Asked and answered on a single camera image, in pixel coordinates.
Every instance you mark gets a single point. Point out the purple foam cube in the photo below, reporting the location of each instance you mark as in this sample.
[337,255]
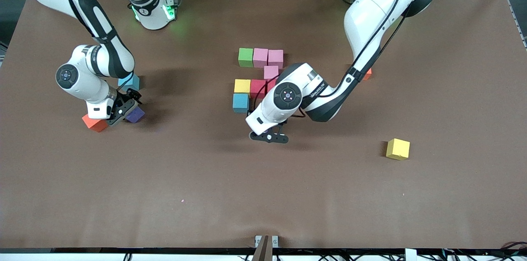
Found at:
[136,115]

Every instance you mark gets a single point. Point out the cyan foam cube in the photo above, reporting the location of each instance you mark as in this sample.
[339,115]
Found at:
[241,103]
[132,82]

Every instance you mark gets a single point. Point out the pink foam cube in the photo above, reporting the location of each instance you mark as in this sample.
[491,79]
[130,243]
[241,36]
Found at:
[260,58]
[271,72]
[276,58]

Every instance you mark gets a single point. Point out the red foam cube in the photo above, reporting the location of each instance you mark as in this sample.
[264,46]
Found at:
[258,88]
[271,84]

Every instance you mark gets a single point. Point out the metal bracket plate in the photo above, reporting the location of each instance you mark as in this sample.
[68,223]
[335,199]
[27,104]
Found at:
[275,241]

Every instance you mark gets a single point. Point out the green foam cube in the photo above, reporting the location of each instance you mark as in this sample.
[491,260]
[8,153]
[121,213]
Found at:
[246,57]

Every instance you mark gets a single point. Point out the grey camera pole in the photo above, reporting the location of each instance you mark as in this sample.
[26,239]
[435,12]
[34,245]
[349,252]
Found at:
[263,252]

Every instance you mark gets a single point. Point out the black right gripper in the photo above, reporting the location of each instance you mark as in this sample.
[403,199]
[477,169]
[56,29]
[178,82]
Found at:
[126,103]

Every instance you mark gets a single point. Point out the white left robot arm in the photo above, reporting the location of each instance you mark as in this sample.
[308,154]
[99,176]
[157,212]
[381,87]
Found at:
[370,10]

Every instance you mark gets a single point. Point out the yellow foam cube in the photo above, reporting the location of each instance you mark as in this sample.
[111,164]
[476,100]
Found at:
[397,148]
[242,86]

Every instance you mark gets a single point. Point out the white table frame rail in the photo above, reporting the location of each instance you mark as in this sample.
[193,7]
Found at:
[82,257]

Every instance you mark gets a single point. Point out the orange foam cube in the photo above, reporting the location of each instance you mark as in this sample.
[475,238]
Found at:
[94,123]
[367,74]

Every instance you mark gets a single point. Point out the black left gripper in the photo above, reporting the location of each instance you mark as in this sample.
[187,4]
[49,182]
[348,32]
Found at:
[248,112]

